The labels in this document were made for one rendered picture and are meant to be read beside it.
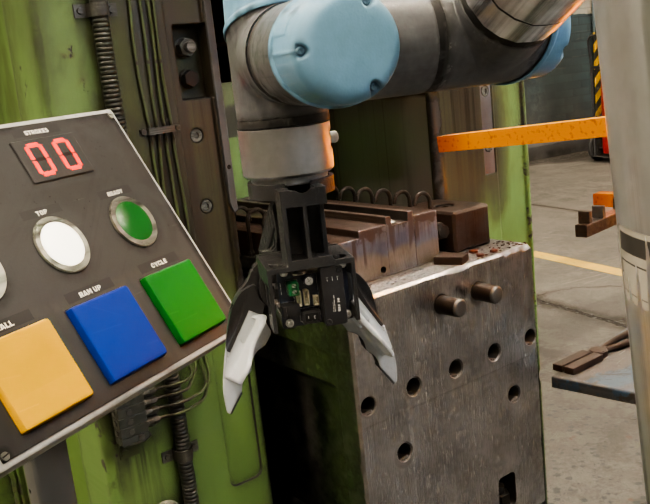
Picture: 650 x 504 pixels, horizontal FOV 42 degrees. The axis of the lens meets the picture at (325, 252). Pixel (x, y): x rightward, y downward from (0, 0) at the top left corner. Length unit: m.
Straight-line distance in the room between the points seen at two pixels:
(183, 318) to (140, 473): 0.44
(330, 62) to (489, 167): 1.06
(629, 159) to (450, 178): 1.26
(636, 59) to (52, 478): 0.76
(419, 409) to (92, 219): 0.60
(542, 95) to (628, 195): 9.06
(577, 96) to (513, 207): 8.01
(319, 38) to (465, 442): 0.89
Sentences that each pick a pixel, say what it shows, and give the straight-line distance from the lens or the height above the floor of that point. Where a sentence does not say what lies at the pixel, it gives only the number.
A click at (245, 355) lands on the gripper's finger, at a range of 0.71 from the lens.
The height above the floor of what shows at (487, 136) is 1.11.
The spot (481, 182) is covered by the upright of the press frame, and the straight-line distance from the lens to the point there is 1.57.
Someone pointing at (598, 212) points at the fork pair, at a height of 0.94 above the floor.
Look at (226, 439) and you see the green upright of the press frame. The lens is 1.30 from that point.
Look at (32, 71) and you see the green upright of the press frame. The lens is 1.13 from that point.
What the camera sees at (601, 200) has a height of 0.94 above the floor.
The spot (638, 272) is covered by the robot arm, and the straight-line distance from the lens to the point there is 0.25.
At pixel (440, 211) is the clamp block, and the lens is 1.34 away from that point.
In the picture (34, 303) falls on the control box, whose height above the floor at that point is 1.05.
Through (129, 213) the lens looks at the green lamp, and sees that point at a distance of 0.87.
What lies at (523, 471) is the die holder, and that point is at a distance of 1.46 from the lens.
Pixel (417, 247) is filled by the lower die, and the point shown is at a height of 0.94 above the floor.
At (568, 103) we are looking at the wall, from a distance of 9.56.
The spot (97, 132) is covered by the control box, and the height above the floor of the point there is 1.18.
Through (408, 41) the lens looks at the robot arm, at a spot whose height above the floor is 1.23.
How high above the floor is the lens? 1.22
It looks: 12 degrees down
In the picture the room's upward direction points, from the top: 6 degrees counter-clockwise
